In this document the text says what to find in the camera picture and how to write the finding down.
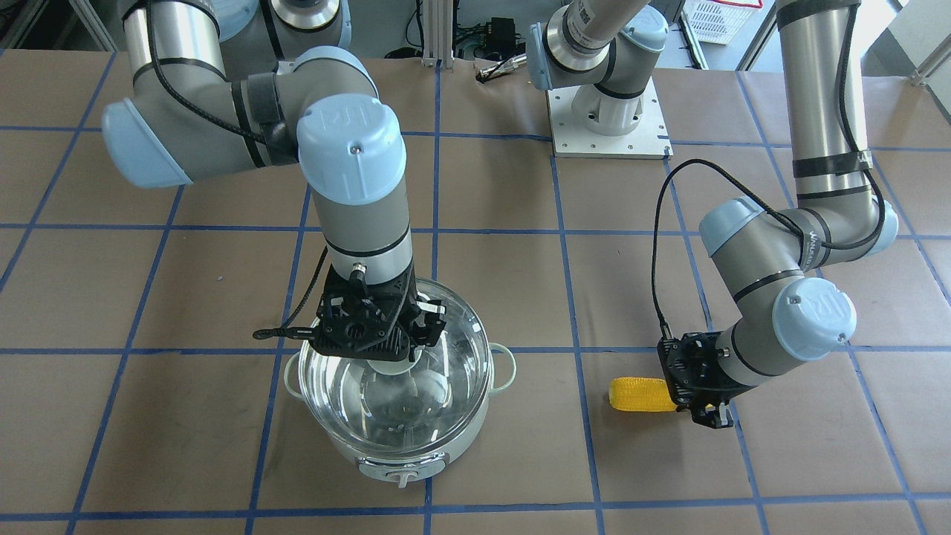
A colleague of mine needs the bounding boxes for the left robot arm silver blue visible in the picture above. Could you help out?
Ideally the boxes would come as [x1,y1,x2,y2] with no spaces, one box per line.
[526,1,899,429]

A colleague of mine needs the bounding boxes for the black power adapter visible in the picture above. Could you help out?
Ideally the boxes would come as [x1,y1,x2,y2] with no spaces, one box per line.
[482,17,517,55]

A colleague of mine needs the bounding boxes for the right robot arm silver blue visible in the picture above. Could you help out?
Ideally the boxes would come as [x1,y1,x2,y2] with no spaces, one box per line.
[102,1,447,362]

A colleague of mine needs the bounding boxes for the white plastic basket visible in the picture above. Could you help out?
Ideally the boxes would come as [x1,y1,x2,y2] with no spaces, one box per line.
[683,1,764,45]

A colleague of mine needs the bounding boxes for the glass pot lid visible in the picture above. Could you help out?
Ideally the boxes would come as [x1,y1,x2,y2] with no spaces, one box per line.
[298,278,493,459]

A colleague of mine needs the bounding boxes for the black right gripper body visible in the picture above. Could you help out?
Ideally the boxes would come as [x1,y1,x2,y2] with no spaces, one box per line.
[308,267,421,362]

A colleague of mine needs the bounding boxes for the pale green electric pot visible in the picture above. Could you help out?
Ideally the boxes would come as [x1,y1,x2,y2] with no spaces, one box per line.
[283,340,513,488]

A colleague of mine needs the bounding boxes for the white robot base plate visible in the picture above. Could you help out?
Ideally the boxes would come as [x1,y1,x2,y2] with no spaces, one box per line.
[546,79,673,159]

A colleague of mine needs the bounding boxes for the yellow corn cob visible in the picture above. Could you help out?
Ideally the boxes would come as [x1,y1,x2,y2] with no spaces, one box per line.
[608,377,678,413]

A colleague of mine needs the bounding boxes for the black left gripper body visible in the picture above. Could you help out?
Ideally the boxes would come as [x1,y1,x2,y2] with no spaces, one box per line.
[657,331,736,417]

